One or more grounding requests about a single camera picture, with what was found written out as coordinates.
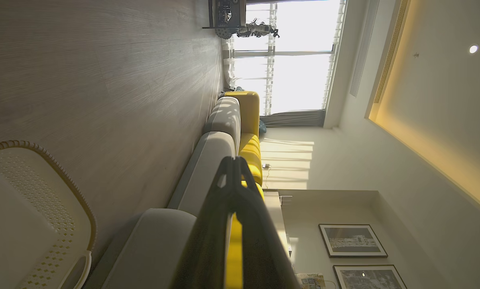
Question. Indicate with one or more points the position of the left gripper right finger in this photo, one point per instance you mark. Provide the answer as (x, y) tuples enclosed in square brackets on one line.
[(260, 249)]

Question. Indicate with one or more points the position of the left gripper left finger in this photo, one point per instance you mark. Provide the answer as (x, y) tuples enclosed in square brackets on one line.
[(208, 245)]

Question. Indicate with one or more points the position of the grey fabric sofa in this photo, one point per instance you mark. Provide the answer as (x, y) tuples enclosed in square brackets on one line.
[(208, 160)]

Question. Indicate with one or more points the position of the white side cabinet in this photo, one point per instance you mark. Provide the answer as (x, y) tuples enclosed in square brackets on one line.
[(274, 216)]

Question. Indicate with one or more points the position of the printed newspaper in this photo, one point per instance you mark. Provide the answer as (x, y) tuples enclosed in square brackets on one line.
[(310, 281)]

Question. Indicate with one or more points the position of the blue cushion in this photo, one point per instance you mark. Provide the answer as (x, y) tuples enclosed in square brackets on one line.
[(262, 127)]

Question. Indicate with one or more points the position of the grey curtain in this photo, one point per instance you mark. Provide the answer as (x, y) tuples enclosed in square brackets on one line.
[(294, 118)]

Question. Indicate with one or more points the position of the white perforated laundry basket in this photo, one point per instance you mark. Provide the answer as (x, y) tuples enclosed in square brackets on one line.
[(63, 192)]

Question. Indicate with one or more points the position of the large bright window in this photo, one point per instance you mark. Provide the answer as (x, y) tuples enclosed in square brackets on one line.
[(300, 76)]

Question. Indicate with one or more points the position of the white sheer curtain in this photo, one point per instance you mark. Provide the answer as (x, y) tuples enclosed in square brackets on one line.
[(227, 64)]

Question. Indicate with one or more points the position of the distant dark wheeled robot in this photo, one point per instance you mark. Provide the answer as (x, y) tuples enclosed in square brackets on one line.
[(226, 16)]

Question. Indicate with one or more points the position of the long linear ceiling vent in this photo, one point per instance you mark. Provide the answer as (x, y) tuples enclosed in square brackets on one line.
[(390, 48)]

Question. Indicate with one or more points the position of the round ceiling spotlight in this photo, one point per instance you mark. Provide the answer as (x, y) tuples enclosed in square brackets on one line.
[(473, 49)]

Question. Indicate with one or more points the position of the black framed wall picture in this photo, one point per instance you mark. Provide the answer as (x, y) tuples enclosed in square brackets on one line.
[(352, 241), (368, 279)]

